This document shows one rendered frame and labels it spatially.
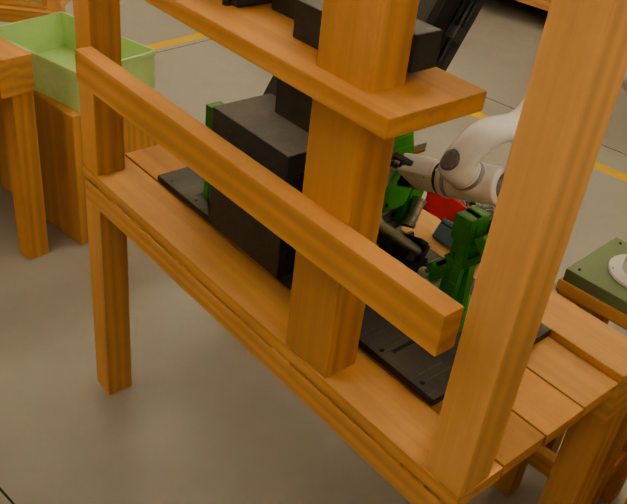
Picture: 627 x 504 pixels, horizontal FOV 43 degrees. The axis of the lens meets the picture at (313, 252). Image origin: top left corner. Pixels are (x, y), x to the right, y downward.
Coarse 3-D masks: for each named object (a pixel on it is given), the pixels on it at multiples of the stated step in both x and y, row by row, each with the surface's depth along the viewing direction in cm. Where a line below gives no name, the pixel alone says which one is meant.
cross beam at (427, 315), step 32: (96, 64) 202; (128, 96) 193; (160, 96) 190; (160, 128) 186; (192, 128) 178; (192, 160) 179; (224, 160) 169; (224, 192) 173; (256, 192) 163; (288, 192) 159; (288, 224) 158; (320, 224) 150; (320, 256) 153; (352, 256) 145; (384, 256) 144; (352, 288) 148; (384, 288) 141; (416, 288) 137; (416, 320) 137; (448, 320) 133
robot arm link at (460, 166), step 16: (512, 112) 167; (480, 128) 163; (496, 128) 163; (512, 128) 163; (464, 144) 163; (480, 144) 162; (496, 144) 162; (448, 160) 164; (464, 160) 163; (448, 176) 165; (464, 176) 164
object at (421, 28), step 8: (416, 24) 141; (424, 24) 141; (416, 32) 137; (424, 32) 138; (432, 32) 139; (440, 32) 140; (416, 40) 137; (424, 40) 138; (432, 40) 140; (440, 40) 141; (416, 48) 138; (424, 48) 139; (432, 48) 141; (416, 56) 139; (424, 56) 140; (432, 56) 142; (408, 64) 140; (416, 64) 140; (424, 64) 142; (432, 64) 143; (408, 72) 140
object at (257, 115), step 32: (256, 96) 204; (224, 128) 195; (256, 128) 189; (288, 128) 191; (256, 160) 189; (288, 160) 180; (224, 224) 209; (256, 224) 197; (256, 256) 202; (288, 256) 196
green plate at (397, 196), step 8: (400, 136) 193; (408, 136) 195; (400, 144) 194; (408, 144) 196; (392, 152) 193; (400, 152) 195; (408, 152) 196; (392, 184) 196; (392, 192) 196; (400, 192) 198; (408, 192) 200; (384, 200) 195; (392, 200) 197; (400, 200) 199; (384, 208) 196; (392, 208) 198
